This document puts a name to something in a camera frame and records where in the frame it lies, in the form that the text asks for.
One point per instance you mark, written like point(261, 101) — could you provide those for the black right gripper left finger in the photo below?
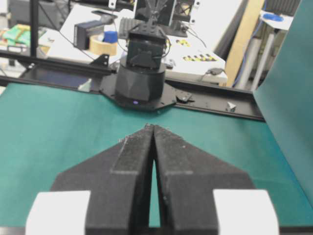
point(107, 194)

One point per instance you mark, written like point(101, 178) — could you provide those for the green table mat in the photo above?
point(44, 131)

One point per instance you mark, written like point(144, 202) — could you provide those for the blue cup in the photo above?
point(110, 37)

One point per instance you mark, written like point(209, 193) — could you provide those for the green backdrop panel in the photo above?
point(286, 97)

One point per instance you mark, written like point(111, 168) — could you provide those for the black box device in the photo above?
point(83, 31)

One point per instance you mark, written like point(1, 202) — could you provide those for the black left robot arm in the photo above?
point(140, 79)

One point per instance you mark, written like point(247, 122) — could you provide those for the black aluminium frame rail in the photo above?
point(188, 95)

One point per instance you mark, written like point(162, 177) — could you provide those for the roll of brown tape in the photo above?
point(98, 47)

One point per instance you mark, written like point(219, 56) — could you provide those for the white side table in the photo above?
point(187, 59)

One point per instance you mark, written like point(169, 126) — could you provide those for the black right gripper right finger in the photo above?
point(204, 195)

